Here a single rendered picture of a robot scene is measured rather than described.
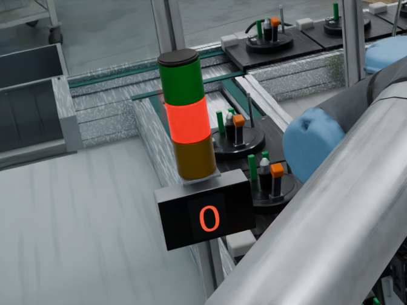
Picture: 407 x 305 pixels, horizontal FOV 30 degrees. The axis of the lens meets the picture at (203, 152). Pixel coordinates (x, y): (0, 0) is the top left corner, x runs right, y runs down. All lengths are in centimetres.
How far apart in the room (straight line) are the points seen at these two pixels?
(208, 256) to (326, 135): 45
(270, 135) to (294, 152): 102
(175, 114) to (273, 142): 78
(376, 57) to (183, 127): 27
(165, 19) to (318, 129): 31
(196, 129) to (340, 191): 45
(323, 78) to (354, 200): 171
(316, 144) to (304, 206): 19
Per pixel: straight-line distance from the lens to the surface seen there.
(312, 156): 68
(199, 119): 92
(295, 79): 215
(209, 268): 107
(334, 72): 219
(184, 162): 94
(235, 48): 229
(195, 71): 90
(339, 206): 48
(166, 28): 91
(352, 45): 207
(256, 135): 167
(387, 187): 50
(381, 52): 76
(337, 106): 68
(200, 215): 97
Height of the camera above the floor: 170
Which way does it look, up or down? 26 degrees down
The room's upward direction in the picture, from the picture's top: 9 degrees counter-clockwise
